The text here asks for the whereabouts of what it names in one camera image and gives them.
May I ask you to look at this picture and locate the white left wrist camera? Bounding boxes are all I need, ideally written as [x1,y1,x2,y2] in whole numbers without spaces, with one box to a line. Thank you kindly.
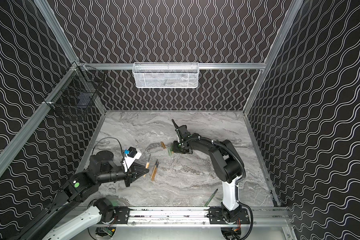
[122,147,142,172]

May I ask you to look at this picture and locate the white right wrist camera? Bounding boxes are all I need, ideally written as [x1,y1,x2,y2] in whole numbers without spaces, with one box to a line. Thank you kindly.
[176,129,182,143]

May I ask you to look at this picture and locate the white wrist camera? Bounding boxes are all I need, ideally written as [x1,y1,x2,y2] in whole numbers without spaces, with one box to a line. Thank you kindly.
[176,129,182,143]
[122,147,142,172]

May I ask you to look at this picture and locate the green pen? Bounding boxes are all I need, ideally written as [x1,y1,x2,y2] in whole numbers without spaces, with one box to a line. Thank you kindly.
[204,189,218,207]

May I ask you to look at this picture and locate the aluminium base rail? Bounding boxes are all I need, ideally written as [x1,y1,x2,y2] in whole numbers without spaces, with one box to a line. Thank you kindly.
[47,205,292,228]

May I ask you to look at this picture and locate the white wire mesh basket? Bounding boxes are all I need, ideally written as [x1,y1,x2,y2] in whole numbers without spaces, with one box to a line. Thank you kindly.
[132,62,200,89]

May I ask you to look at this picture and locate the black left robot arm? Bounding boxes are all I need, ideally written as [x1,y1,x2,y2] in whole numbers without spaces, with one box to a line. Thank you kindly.
[10,147,149,240]

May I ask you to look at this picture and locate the black wire mesh basket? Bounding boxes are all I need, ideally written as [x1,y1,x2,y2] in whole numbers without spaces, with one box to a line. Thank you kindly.
[47,62,106,123]

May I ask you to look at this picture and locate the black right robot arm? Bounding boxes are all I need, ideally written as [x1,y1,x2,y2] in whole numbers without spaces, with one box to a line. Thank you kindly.
[173,123,246,223]

